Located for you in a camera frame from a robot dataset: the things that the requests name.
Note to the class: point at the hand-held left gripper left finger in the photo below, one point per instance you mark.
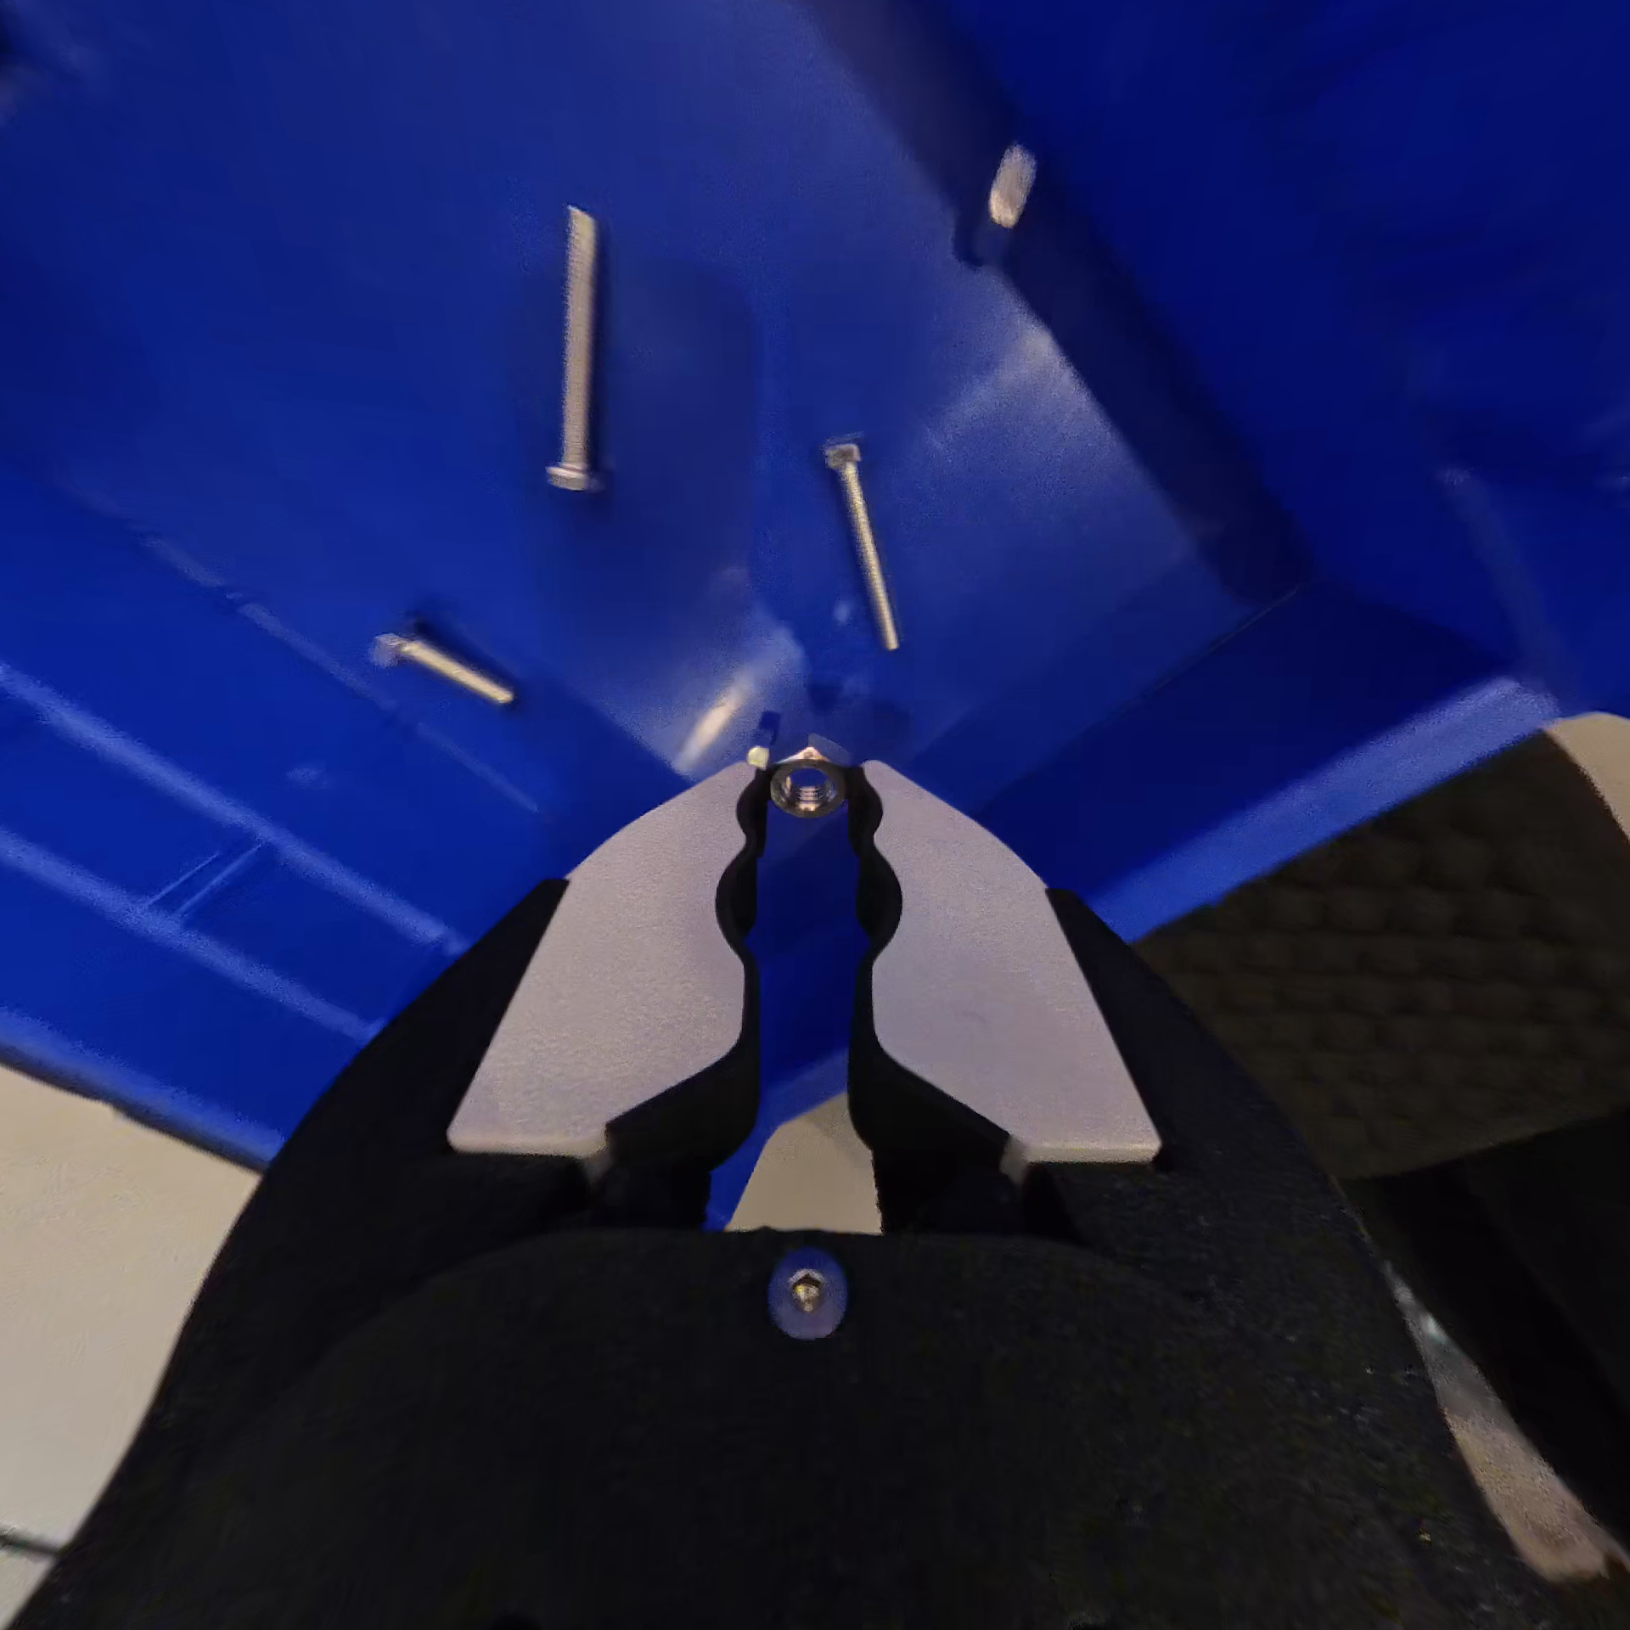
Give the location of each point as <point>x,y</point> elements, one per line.
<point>611,1018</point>

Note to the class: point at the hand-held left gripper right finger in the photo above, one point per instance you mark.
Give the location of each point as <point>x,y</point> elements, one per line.
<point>994,1018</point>

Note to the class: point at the steel hex nut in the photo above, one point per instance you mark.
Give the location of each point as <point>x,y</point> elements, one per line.
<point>807,764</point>

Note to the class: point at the blue plastic bin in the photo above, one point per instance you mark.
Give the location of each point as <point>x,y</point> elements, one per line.
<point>256,385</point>

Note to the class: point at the short steel bolt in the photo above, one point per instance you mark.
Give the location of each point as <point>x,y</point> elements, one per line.
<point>445,673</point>

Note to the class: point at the thin steel bolt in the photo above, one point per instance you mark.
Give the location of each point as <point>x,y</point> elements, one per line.
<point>865,547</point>

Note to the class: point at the long steel bolt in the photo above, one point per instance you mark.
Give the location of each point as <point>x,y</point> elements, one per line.
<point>579,344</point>

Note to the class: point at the black round pad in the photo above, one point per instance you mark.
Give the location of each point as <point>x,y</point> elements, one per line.
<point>1401,954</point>

